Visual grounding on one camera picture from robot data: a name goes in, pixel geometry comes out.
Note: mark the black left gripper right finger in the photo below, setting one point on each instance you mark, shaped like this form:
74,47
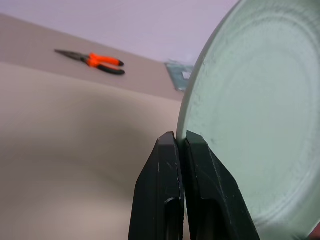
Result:
215,200

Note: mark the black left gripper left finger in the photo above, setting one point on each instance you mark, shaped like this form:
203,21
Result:
155,190

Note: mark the green plate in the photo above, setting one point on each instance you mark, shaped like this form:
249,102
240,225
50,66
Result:
260,105

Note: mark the orange black long-nose pliers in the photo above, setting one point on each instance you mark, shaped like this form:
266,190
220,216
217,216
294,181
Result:
100,62

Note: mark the grey metal bracket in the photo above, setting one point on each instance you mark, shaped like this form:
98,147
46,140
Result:
180,75

